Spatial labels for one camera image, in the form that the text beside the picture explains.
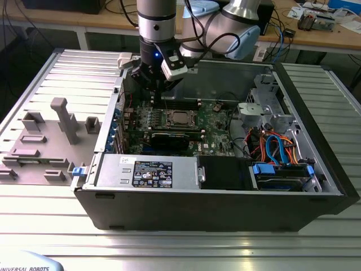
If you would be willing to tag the thin metal locking lever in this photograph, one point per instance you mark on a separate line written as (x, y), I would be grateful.
(167, 107)

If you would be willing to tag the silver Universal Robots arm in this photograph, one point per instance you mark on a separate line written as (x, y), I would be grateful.
(156, 17)

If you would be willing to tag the CPU socket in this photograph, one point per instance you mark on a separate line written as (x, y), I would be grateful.
(168, 124)

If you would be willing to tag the beige plastic clip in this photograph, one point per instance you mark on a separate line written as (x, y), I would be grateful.
(124, 60)

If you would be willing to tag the black graphics card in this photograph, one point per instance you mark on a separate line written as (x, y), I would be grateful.
(169, 141)

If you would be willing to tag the green motherboard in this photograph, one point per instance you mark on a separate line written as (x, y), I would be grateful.
(214, 132)

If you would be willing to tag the black monitor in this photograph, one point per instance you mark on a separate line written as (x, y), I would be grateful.
(62, 5)

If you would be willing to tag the silver drive cage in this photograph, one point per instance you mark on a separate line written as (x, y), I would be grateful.
(249, 111)

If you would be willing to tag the silver power supply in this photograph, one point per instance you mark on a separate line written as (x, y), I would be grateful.
(112, 172)

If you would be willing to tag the blue case latch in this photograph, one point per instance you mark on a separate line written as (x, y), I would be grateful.
(79, 172)

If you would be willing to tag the grey parts rack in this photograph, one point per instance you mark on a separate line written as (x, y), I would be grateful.
(42, 141)

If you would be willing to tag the small black device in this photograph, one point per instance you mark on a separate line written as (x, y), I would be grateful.
(289, 32)

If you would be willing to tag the small metal heatsink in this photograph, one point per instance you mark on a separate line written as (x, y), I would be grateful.
(306, 22)

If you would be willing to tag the blue disk carrier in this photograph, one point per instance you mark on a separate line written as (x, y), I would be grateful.
(263, 169)

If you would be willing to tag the black and silver PC case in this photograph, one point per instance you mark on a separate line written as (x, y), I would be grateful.
(197, 211)

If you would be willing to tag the wooden desk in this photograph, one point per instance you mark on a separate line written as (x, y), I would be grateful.
(324, 39)

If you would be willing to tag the grey electronics box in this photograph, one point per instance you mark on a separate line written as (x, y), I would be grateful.
(324, 22)

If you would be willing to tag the hard disk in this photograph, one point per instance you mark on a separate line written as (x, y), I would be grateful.
(282, 180)

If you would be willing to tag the blue box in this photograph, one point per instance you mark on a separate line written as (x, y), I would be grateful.
(344, 3)

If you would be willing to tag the pale blue teach pendant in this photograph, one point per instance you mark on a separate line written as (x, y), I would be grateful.
(28, 262)

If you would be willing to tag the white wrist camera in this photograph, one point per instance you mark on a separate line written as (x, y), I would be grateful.
(175, 70)

